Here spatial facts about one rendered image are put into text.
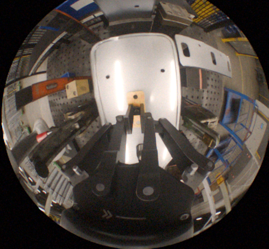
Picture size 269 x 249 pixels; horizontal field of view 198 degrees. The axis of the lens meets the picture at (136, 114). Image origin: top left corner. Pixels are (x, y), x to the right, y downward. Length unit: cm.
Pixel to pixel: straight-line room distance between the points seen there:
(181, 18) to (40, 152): 38
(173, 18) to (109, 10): 15
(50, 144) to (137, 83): 23
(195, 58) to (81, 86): 29
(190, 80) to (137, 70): 15
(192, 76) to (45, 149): 38
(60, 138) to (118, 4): 30
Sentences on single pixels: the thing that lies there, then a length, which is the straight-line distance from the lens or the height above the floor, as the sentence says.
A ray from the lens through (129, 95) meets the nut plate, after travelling 19.
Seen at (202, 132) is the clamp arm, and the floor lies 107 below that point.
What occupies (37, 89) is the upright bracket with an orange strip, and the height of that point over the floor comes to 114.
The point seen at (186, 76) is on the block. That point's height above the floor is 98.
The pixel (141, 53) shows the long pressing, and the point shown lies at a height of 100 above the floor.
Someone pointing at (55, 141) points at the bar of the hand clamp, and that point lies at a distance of 19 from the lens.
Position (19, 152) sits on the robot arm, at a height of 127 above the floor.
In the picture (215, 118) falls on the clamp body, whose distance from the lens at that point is 29.
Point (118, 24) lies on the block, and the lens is 28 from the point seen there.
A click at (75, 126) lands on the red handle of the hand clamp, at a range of 22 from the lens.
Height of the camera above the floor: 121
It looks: 68 degrees down
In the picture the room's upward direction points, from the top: 176 degrees counter-clockwise
